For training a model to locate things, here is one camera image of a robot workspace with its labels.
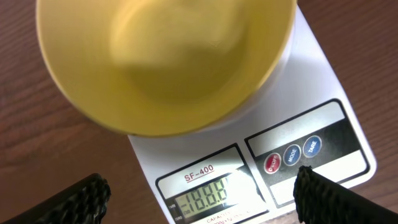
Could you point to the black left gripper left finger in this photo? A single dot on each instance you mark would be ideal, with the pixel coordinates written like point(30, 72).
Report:
point(84, 202)

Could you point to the pale yellow bowl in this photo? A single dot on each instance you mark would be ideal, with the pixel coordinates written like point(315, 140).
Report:
point(159, 68)

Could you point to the white digital kitchen scale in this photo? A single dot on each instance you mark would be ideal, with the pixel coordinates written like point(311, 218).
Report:
point(244, 170)

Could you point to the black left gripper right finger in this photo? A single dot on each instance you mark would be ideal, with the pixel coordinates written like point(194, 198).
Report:
point(319, 200)

